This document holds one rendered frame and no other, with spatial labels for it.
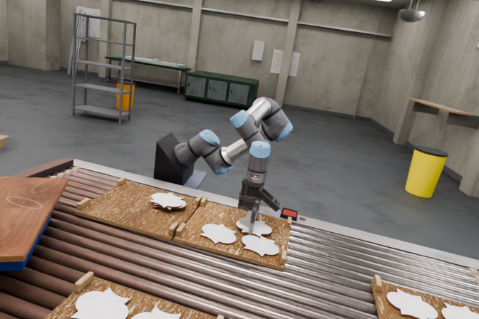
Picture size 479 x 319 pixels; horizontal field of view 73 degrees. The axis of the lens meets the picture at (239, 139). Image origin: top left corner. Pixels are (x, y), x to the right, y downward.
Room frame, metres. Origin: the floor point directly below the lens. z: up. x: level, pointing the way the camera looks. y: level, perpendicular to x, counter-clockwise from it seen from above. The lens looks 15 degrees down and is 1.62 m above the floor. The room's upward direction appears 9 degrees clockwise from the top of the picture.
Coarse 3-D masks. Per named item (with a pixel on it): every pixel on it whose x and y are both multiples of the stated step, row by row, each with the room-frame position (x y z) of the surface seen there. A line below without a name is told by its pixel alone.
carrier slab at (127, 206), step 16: (112, 192) 1.33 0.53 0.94; (128, 192) 1.35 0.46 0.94; (144, 192) 1.38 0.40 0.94; (160, 192) 1.40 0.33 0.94; (96, 208) 1.17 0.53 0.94; (112, 208) 1.19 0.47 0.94; (128, 208) 1.21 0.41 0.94; (144, 208) 1.23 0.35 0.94; (192, 208) 1.30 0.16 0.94; (112, 224) 1.10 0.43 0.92; (128, 224) 1.09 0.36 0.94; (144, 224) 1.11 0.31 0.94; (160, 224) 1.13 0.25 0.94
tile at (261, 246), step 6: (246, 240) 1.09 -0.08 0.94; (252, 240) 1.10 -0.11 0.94; (258, 240) 1.11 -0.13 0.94; (264, 240) 1.11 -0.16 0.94; (270, 240) 1.12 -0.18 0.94; (246, 246) 1.05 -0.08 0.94; (252, 246) 1.06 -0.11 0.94; (258, 246) 1.06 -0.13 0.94; (264, 246) 1.07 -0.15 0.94; (270, 246) 1.08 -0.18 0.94; (276, 246) 1.08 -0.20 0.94; (258, 252) 1.03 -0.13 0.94; (264, 252) 1.03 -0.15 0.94; (270, 252) 1.04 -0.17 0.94; (276, 252) 1.05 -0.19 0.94
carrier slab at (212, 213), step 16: (208, 208) 1.32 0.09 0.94; (224, 208) 1.34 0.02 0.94; (192, 224) 1.16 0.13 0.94; (224, 224) 1.20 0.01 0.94; (272, 224) 1.26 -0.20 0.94; (176, 240) 1.05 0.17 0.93; (192, 240) 1.05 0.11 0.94; (208, 240) 1.07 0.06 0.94; (240, 240) 1.10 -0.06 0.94; (272, 240) 1.14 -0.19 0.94; (288, 240) 1.16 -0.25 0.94; (240, 256) 1.00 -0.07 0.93; (256, 256) 1.01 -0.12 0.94; (272, 256) 1.03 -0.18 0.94
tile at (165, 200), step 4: (152, 196) 1.29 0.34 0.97; (156, 196) 1.29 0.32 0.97; (160, 196) 1.30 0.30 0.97; (164, 196) 1.30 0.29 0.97; (168, 196) 1.31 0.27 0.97; (172, 196) 1.32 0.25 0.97; (156, 200) 1.25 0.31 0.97; (160, 200) 1.26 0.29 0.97; (164, 200) 1.26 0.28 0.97; (168, 200) 1.27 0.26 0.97; (172, 200) 1.28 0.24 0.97; (176, 200) 1.28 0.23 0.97; (180, 200) 1.29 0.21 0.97; (160, 204) 1.22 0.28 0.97; (164, 204) 1.23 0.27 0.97; (168, 204) 1.23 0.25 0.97; (172, 204) 1.24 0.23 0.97; (176, 204) 1.24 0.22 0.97; (180, 204) 1.25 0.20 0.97; (164, 208) 1.21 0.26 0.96
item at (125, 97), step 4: (120, 80) 7.46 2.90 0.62; (124, 84) 7.18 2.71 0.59; (128, 84) 7.21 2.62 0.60; (124, 88) 7.18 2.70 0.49; (128, 88) 7.22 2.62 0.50; (124, 96) 7.19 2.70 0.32; (128, 96) 7.23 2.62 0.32; (132, 96) 7.32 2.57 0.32; (124, 100) 7.20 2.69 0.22; (128, 100) 7.24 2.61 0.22; (132, 100) 7.34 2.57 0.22; (124, 104) 7.20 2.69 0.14; (128, 104) 7.25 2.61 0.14; (132, 104) 7.37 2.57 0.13; (124, 108) 7.21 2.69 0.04; (128, 108) 7.26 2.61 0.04
